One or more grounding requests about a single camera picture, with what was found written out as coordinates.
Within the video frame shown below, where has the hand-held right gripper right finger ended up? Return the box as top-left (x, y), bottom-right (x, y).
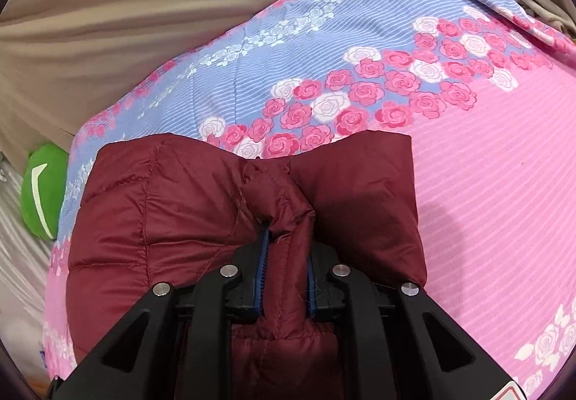
top-left (306, 242), bottom-right (518, 400)

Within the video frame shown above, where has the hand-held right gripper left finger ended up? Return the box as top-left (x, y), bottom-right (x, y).
top-left (49, 226), bottom-right (273, 400)

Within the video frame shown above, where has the maroon quilted puffer jacket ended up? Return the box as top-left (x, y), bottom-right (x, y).
top-left (65, 130), bottom-right (428, 400)

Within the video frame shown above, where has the pink blue floral bed blanket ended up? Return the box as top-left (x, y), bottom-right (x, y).
top-left (42, 0), bottom-right (576, 400)

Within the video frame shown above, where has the green pillow with white stripe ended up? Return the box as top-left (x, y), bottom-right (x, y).
top-left (20, 143), bottom-right (70, 242)

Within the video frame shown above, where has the silver satin curtain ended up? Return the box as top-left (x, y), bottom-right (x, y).
top-left (0, 152), bottom-right (55, 383)

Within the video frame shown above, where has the beige cloth drape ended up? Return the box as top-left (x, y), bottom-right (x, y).
top-left (0, 0), bottom-right (383, 162)

